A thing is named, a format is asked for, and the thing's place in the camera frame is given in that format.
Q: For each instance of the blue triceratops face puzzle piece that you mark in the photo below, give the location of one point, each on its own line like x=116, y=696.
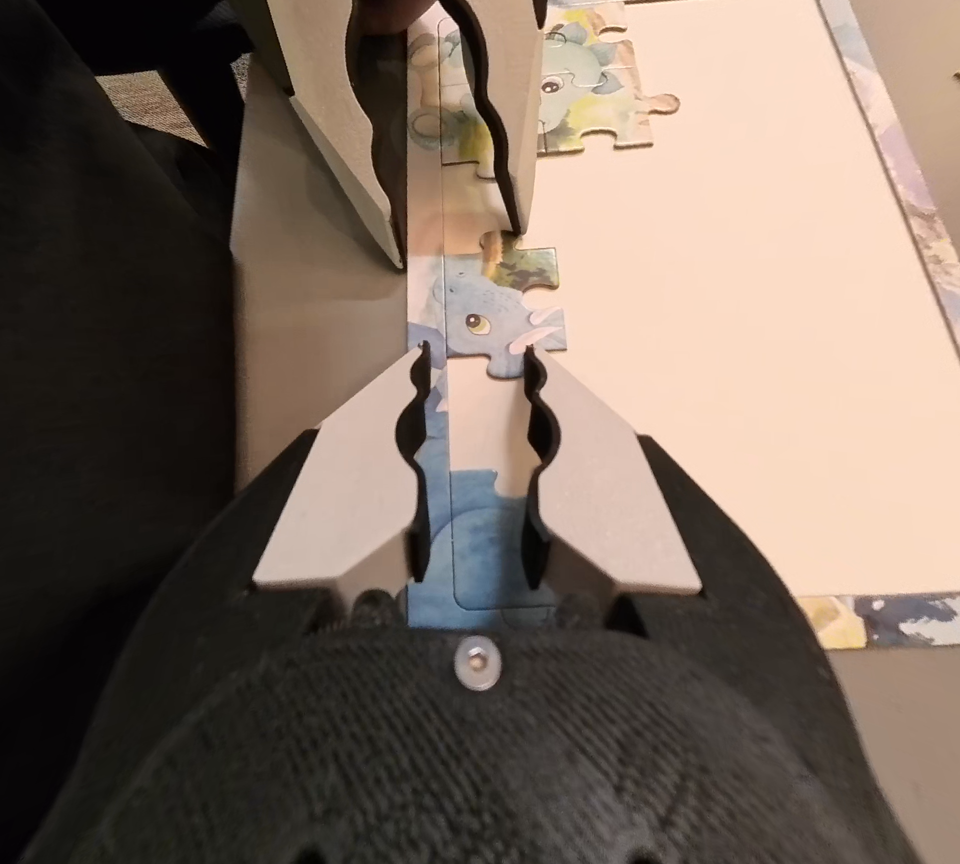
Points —
x=487, y=317

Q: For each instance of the blue triceratops body puzzle piece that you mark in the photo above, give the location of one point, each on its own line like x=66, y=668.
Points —
x=480, y=542

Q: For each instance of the white puzzle tray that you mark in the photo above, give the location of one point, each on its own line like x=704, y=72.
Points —
x=750, y=279

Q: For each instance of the joined green dinosaur puzzle pieces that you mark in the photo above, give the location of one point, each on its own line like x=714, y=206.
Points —
x=585, y=77

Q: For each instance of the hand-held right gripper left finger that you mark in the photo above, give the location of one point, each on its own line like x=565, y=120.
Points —
x=330, y=504

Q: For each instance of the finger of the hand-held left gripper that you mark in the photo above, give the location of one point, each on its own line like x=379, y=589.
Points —
x=502, y=17
x=315, y=39

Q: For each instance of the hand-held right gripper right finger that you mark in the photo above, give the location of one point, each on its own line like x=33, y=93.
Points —
x=622, y=504

